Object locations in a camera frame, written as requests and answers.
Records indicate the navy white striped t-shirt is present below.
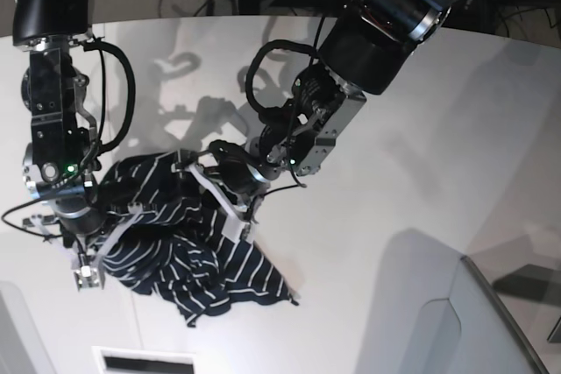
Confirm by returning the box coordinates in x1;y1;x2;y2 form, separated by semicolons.
91;152;296;328

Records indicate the grey robot base cover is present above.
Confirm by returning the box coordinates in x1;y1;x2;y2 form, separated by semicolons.
354;229;547;373
1;281;56;373

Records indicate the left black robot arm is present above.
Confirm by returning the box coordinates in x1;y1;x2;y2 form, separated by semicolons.
188;0;460;242

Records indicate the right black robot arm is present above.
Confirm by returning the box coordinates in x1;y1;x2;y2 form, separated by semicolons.
12;0;136;287

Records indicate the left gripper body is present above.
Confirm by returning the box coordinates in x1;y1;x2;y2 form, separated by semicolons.
205;140;274;206

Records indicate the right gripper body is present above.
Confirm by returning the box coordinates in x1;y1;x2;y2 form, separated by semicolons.
47;193;107;247

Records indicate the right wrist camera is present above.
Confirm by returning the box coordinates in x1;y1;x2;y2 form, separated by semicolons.
74;265;105;291

